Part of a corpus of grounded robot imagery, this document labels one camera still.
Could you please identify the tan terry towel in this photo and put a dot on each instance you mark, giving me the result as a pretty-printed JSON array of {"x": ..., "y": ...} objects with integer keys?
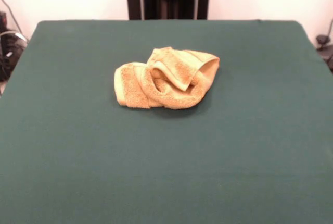
[{"x": 135, "y": 88}]

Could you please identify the dark green table cloth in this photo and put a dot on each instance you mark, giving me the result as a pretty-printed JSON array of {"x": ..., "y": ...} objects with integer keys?
[{"x": 78, "y": 156}]

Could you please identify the grey tripod base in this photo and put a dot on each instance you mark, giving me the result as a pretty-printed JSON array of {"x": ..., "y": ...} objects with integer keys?
[{"x": 322, "y": 39}]

